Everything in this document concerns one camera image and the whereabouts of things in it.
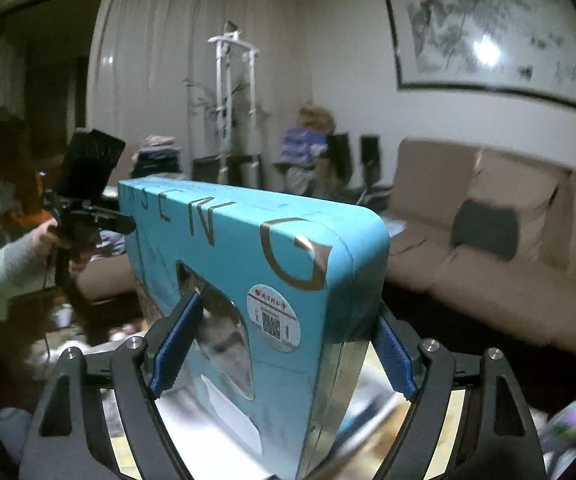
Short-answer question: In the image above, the dark low cabinet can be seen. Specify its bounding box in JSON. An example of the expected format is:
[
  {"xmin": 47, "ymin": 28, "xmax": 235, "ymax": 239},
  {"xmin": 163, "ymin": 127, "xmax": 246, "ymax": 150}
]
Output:
[{"xmin": 192, "ymin": 154, "xmax": 263, "ymax": 186}]

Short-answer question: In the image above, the doll in purple dress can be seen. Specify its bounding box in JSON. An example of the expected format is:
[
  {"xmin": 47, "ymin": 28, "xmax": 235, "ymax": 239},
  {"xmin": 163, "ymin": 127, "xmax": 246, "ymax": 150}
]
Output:
[{"xmin": 278, "ymin": 104, "xmax": 339, "ymax": 196}]

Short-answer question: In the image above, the white curtain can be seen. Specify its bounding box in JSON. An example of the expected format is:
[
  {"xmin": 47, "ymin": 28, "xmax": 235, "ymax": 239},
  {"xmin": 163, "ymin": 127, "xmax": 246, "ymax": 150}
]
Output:
[{"xmin": 88, "ymin": 0, "xmax": 313, "ymax": 186}]

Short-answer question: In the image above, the brown sofa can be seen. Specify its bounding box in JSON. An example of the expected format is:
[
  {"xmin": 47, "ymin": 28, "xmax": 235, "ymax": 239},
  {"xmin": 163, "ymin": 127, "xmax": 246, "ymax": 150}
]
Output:
[{"xmin": 75, "ymin": 137, "xmax": 576, "ymax": 361}]

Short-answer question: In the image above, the black chair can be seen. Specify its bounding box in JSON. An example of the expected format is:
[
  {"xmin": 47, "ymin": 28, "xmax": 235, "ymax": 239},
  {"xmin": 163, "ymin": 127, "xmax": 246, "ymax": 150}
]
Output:
[
  {"xmin": 325, "ymin": 132, "xmax": 353, "ymax": 176},
  {"xmin": 360, "ymin": 135, "xmax": 383, "ymax": 186}
]

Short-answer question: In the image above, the glass sliding door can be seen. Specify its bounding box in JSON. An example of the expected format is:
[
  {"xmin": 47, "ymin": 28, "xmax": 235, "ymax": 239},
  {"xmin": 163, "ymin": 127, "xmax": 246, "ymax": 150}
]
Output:
[{"xmin": 0, "ymin": 0, "xmax": 113, "ymax": 301}]

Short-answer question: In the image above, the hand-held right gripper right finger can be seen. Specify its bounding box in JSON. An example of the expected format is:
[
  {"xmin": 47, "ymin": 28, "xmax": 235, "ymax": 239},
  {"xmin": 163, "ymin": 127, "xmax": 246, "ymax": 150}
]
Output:
[{"xmin": 368, "ymin": 305, "xmax": 549, "ymax": 480}]

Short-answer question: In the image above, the green purple packet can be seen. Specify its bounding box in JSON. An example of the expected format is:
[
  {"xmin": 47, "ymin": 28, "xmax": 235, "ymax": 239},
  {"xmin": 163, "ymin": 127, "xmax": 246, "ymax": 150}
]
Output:
[{"xmin": 543, "ymin": 395, "xmax": 576, "ymax": 461}]

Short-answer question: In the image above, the stack of folded clothes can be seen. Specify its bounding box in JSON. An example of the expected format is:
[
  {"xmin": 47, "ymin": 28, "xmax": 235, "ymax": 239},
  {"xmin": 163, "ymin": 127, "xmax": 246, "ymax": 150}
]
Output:
[{"xmin": 132, "ymin": 135, "xmax": 185, "ymax": 181}]

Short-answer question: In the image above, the framed ink painting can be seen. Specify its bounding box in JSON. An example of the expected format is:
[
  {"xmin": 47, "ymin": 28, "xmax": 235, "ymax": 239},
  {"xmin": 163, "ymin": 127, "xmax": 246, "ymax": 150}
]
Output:
[{"xmin": 383, "ymin": 0, "xmax": 576, "ymax": 121}]

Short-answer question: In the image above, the blue gift box with windows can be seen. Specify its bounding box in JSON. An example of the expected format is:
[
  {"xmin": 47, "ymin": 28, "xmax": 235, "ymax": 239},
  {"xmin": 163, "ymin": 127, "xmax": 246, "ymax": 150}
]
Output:
[{"xmin": 118, "ymin": 176, "xmax": 391, "ymax": 480}]

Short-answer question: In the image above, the person's left hand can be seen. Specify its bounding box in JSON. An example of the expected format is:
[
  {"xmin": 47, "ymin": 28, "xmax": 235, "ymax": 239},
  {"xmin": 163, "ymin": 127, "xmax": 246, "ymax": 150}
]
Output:
[{"xmin": 30, "ymin": 217, "xmax": 96, "ymax": 275}]

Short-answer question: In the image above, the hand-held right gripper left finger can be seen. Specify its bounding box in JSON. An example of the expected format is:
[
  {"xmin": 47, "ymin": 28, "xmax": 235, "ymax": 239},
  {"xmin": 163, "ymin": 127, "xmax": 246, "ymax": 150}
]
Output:
[{"xmin": 18, "ymin": 287, "xmax": 206, "ymax": 480}]

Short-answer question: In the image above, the dark grey cushion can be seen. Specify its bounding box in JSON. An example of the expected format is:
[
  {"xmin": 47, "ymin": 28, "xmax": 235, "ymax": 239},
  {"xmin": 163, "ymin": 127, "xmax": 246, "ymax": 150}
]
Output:
[{"xmin": 450, "ymin": 200, "xmax": 519, "ymax": 261}]

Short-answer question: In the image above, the white coat rack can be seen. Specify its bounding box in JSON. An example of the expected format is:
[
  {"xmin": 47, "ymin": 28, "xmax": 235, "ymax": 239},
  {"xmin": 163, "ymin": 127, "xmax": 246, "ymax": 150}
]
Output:
[{"xmin": 207, "ymin": 22, "xmax": 263, "ymax": 186}]

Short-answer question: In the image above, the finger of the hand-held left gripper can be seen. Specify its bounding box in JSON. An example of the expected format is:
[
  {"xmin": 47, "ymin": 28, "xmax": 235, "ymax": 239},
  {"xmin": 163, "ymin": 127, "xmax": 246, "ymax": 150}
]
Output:
[{"xmin": 95, "ymin": 210, "xmax": 137, "ymax": 235}]

